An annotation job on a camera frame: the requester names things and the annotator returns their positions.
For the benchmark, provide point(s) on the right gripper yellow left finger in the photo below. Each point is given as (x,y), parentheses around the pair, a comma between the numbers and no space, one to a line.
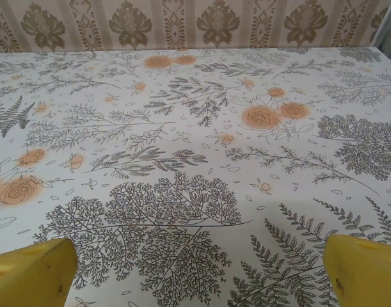
(32,278)

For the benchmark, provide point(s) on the floral patterned tablecloth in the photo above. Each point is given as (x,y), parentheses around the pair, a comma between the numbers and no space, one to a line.
(195,128)

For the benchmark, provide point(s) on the aluminium frame post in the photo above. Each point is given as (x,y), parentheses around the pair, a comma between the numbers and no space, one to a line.
(388,32)

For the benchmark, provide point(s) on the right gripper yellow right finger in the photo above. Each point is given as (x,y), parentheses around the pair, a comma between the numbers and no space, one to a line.
(368,275)

